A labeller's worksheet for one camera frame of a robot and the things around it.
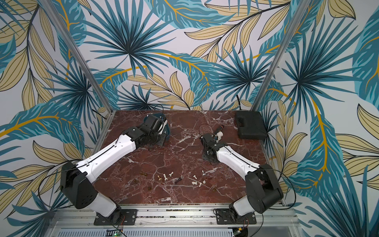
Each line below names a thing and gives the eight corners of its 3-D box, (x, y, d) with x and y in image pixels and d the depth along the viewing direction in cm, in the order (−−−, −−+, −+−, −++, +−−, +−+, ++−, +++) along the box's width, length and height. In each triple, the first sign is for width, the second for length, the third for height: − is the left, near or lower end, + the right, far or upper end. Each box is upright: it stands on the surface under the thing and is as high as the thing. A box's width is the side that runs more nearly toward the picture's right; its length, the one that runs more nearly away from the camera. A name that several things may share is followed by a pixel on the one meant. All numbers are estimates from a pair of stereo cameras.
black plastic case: (239, 139, 106) (242, 134, 101) (233, 116, 120) (236, 110, 115) (265, 140, 106) (269, 134, 101) (256, 116, 120) (259, 110, 115)
